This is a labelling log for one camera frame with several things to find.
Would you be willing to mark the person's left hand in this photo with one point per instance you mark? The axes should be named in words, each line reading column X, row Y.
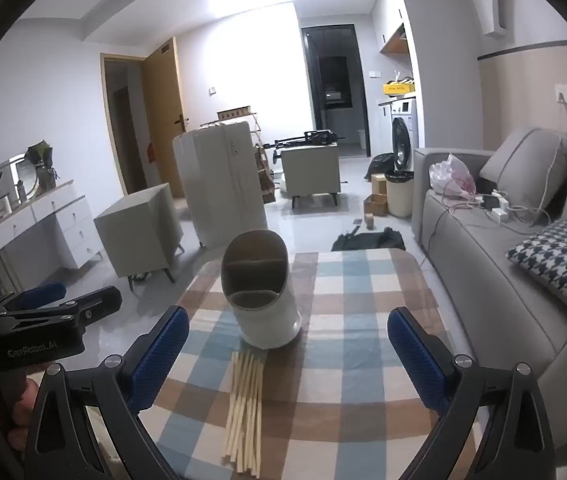
column 23, row 405

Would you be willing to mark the wooden rack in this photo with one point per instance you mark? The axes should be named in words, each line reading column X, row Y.
column 265, row 175

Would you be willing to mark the cardboard box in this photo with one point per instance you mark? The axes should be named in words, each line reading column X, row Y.
column 378, row 185

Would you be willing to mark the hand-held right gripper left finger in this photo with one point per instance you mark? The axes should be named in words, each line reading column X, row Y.
column 158, row 360

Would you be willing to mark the black tripod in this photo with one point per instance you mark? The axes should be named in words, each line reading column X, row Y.
column 313, row 136

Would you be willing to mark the cardboard boxes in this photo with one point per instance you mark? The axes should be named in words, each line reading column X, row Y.
column 376, row 205

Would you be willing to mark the pink plastic bag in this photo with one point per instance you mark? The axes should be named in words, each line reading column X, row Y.
column 451, row 175

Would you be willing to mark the beige trash bin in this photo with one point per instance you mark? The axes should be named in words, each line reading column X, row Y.
column 398, row 197

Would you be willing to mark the grey sofa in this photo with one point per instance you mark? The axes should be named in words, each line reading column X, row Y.
column 473, row 270

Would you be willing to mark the yellow crate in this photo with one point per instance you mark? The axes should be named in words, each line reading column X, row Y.
column 398, row 89

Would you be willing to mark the pile of wooden chopsticks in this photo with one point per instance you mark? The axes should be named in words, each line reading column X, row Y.
column 243, row 410

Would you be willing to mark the grey nightstand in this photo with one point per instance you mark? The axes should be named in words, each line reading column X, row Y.
column 133, row 240
column 308, row 170

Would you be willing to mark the round mirror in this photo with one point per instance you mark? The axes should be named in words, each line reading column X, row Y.
column 19, row 172

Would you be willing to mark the white washing machine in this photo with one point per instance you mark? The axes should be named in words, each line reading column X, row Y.
column 403, row 135

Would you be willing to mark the white dresser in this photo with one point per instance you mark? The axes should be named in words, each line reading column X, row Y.
column 63, row 230

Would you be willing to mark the potted plant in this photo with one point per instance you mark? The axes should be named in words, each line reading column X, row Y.
column 41, row 152

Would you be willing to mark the black framed glass door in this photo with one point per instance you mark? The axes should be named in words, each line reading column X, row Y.
column 313, row 85

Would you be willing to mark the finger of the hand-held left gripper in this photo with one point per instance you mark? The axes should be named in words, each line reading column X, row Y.
column 38, row 294
column 98, row 305

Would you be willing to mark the white wall cabinet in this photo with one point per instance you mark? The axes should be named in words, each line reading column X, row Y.
column 388, row 15

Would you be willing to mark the houndstooth cushion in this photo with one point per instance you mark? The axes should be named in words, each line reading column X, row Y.
column 558, row 260

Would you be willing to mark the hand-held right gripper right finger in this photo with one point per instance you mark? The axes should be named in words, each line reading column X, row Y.
column 413, row 360

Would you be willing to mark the black garbage bag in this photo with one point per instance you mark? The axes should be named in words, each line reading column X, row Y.
column 381, row 165

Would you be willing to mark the tall white cabinet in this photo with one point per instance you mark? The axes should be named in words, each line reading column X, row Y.
column 223, row 185

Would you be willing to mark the checked tablecloth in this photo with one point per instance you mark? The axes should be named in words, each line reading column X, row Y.
column 343, row 340

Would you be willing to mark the white power strip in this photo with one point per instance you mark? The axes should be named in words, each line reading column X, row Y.
column 499, row 203

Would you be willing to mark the white utensil holder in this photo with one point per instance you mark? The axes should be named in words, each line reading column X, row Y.
column 268, row 320

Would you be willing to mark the black floor bag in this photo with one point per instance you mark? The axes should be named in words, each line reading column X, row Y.
column 368, row 241

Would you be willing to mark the wooden door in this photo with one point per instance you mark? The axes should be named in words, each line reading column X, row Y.
column 163, row 110

